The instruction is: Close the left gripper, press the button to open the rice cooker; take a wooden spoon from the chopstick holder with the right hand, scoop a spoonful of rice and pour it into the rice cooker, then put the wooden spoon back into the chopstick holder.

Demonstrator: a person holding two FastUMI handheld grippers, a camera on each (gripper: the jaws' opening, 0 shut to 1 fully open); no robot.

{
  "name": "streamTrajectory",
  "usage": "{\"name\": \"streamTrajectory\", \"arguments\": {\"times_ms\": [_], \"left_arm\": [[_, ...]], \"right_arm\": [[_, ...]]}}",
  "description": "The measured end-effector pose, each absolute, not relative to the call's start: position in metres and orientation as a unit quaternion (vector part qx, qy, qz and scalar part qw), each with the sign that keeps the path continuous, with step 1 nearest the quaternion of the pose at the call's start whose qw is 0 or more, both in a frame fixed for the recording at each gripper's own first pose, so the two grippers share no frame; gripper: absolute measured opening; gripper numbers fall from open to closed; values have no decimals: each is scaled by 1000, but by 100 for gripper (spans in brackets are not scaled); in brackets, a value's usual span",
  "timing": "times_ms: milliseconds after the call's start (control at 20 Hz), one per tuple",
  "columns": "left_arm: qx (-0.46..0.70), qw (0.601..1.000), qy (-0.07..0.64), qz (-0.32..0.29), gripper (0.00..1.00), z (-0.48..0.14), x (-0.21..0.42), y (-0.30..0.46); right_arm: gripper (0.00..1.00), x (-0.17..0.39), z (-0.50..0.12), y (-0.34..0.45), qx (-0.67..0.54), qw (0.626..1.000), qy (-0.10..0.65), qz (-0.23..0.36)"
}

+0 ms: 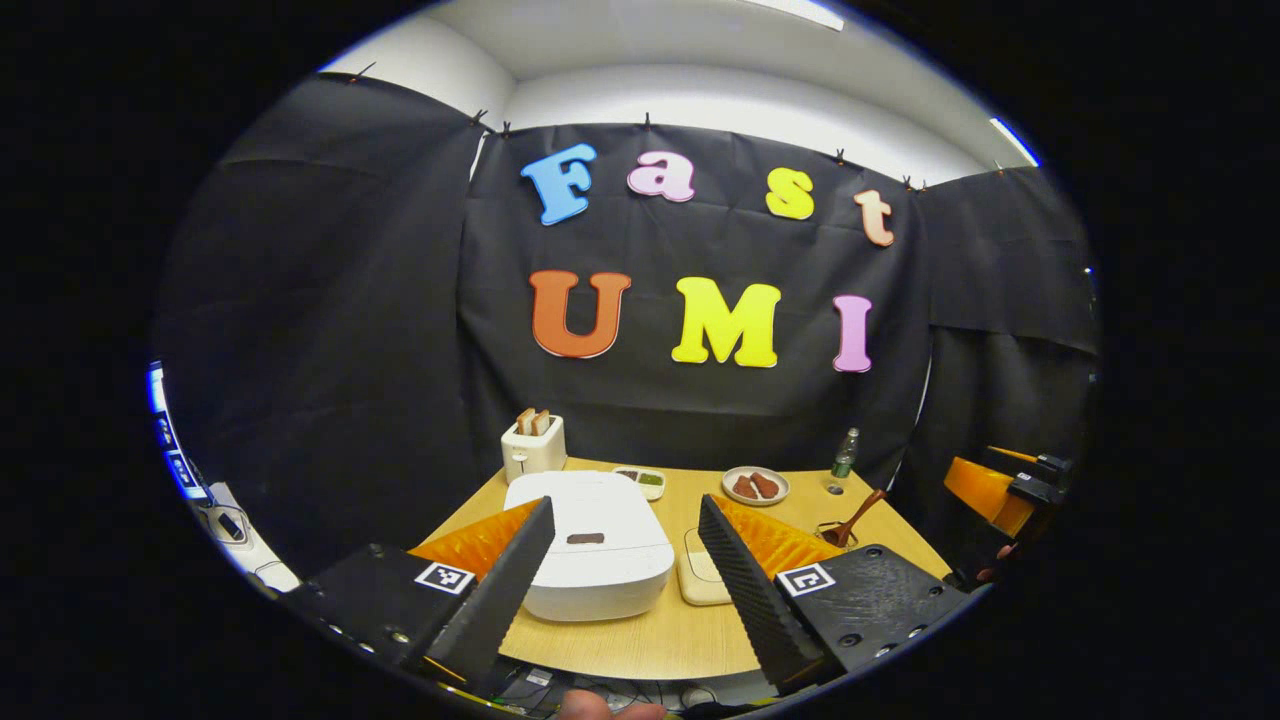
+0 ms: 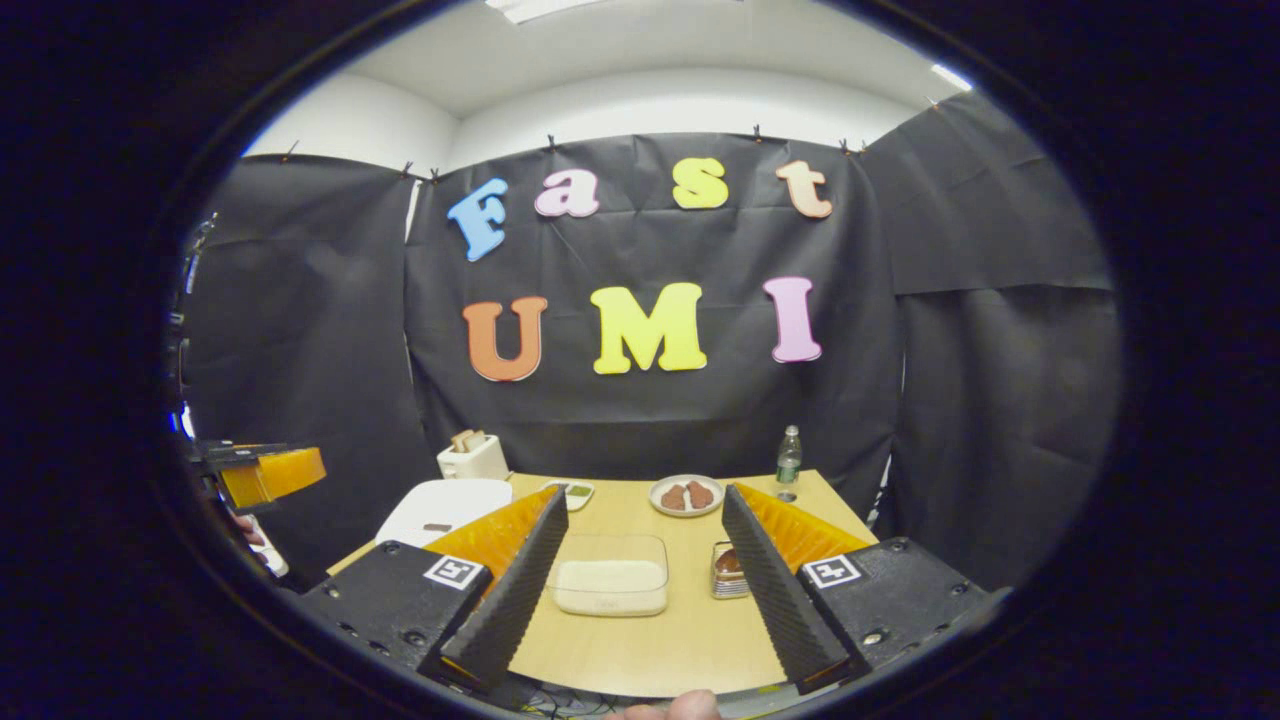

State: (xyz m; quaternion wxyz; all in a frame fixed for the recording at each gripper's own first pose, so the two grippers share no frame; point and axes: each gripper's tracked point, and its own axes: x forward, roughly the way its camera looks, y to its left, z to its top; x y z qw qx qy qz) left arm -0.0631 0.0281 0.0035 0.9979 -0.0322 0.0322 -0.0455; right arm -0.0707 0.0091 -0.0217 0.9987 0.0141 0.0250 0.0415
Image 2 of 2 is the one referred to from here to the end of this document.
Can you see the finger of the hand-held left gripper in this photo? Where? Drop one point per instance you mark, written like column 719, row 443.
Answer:
column 275, row 475

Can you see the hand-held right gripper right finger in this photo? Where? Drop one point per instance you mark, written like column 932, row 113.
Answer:
column 785, row 600

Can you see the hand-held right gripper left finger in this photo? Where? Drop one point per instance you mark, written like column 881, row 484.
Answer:
column 505, row 610

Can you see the wooden spoon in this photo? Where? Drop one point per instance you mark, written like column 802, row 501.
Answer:
column 730, row 562

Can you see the white rice cooker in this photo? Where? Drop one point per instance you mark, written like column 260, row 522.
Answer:
column 440, row 505

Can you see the white plastic object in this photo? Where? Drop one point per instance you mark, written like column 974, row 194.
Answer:
column 272, row 555

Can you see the white round plate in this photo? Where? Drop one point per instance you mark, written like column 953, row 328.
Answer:
column 687, row 513

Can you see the divided grain tray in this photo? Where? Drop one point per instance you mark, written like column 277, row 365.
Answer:
column 572, row 495

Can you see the brown meat piece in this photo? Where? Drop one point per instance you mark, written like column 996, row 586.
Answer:
column 674, row 498
column 700, row 494

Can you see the clear bottle green label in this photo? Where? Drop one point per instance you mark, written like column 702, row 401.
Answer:
column 789, row 460

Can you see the white toaster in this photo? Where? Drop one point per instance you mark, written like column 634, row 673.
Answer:
column 475, row 465

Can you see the black backdrop cloth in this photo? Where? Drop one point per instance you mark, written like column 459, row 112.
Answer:
column 650, row 430

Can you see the large ceiling light panel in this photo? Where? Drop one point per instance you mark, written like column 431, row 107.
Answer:
column 540, row 8

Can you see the row of black clips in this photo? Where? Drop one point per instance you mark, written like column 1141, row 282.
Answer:
column 757, row 133

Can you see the small ceiling light panel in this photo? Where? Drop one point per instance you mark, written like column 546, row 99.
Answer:
column 952, row 77

